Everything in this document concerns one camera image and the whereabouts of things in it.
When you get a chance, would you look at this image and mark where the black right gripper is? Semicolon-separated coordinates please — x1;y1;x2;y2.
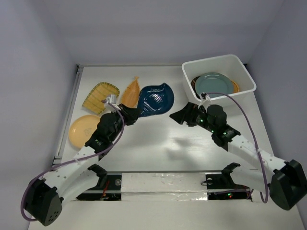
169;101;216;133

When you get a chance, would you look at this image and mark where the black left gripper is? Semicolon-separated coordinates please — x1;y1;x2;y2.
108;104;141;142

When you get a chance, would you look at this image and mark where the orange leaf-shaped plate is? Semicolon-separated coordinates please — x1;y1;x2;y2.
120;76;141;108

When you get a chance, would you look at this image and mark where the dark blue leaf dish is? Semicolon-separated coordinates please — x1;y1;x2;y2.
137;83;175;117

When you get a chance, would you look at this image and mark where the striped rim round plate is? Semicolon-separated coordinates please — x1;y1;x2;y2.
190;76;200;99

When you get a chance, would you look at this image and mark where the teal round ceramic plate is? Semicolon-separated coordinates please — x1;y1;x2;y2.
194;72;234;96

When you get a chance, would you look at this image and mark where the orange woven round plate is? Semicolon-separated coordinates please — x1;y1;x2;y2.
231;80;240;93

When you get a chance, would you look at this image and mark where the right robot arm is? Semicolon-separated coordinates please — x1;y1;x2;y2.
170;103;307;210

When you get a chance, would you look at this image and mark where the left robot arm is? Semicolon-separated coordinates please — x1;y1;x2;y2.
20;104;141;226

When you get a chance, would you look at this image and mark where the yellow green bamboo-pattern plate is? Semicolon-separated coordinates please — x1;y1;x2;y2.
82;82;120;115

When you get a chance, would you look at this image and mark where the yellow round plate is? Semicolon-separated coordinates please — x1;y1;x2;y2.
69;115;100;149

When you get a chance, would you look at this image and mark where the white front panel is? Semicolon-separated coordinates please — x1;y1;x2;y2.
28;169;303;230

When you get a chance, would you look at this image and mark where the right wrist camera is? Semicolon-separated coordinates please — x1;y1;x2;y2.
198;92;212;107

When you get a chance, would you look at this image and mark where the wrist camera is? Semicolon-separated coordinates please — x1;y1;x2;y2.
102;94;117;104
198;92;212;107

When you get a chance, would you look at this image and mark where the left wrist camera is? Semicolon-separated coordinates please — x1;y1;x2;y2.
102;94;117;104

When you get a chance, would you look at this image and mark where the aluminium side rail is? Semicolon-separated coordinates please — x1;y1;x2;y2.
51;64;84;166

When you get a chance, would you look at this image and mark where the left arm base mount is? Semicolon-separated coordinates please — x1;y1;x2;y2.
76;164;122;201

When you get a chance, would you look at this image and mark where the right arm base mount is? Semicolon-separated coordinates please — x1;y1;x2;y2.
201;163;253;200

